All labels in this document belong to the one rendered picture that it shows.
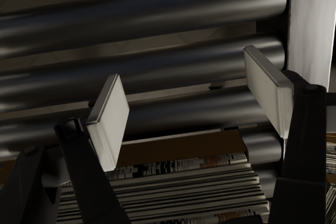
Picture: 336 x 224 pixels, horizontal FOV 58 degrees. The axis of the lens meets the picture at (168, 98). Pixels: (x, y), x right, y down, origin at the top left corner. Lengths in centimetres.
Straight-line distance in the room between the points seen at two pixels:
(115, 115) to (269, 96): 9
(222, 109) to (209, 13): 12
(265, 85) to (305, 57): 20
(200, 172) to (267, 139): 12
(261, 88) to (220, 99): 19
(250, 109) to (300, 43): 9
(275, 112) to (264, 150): 25
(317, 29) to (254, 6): 7
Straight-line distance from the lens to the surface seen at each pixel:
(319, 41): 36
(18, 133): 41
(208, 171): 33
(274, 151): 42
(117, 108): 19
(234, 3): 32
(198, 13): 32
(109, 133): 16
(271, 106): 17
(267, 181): 45
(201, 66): 33
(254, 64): 19
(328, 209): 109
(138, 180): 33
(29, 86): 37
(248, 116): 37
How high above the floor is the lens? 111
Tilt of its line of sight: 63 degrees down
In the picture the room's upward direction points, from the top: 177 degrees clockwise
